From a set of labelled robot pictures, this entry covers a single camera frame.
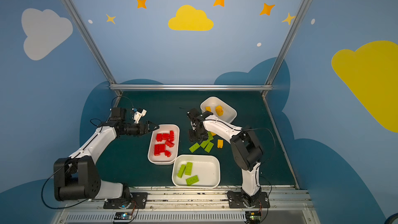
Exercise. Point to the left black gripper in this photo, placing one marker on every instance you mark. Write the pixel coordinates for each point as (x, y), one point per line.
(142, 127)

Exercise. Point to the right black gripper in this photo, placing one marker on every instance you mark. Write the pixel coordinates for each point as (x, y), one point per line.
(195, 130)

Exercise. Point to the green brick low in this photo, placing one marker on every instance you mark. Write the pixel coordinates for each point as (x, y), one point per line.
(204, 144)
(194, 147)
(209, 147)

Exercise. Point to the green studded brick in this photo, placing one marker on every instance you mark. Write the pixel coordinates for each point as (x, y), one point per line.
(210, 136)

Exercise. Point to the red brick back top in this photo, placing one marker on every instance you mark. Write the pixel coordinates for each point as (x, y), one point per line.
(166, 137)

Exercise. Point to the red long brick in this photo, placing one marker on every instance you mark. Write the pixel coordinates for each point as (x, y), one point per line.
(172, 136)

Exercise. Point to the red square brick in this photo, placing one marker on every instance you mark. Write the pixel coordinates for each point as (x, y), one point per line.
(169, 144)

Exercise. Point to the red small brick low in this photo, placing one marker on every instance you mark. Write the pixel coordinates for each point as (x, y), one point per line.
(167, 153)

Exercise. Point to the green brick upturned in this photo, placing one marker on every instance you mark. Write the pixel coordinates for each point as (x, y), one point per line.
(192, 180)

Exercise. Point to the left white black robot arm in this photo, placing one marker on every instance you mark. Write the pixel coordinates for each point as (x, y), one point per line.
(77, 178)

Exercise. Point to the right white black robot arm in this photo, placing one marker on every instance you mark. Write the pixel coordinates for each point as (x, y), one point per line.
(246, 148)

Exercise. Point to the white tray left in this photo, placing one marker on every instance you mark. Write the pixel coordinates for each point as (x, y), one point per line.
(162, 159)

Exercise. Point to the white tray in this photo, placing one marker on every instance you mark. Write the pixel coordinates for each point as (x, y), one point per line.
(206, 168)
(229, 114)
(162, 159)

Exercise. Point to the yellow brick pair centre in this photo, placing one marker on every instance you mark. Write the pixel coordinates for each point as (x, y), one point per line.
(219, 110)

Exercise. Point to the white tray back right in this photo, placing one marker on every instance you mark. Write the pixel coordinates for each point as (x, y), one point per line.
(229, 114)

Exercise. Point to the white tray front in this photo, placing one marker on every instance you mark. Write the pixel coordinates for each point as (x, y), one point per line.
(206, 168)

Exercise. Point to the left controller board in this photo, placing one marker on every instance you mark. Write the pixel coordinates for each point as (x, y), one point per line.
(122, 218)

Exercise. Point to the controller board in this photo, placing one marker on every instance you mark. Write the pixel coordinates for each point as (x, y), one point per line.
(122, 218)
(253, 217)

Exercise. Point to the right controller board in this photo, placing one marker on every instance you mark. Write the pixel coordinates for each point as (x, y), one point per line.
(253, 217)

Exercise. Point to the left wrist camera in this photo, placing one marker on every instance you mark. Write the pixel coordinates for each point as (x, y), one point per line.
(138, 114)

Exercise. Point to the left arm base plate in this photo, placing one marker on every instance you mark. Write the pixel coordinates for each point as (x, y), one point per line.
(136, 200)

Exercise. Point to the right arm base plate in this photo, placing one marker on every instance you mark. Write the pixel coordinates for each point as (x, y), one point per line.
(243, 200)

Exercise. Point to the aluminium front rail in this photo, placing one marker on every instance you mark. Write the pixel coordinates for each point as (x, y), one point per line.
(172, 205)

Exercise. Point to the aluminium frame left post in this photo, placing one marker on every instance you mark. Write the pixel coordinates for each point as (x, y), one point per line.
(82, 28)

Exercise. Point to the aluminium frame post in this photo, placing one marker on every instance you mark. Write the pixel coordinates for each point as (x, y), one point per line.
(82, 28)
(294, 27)

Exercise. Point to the aluminium frame right post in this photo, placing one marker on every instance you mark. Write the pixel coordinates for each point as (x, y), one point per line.
(294, 27)

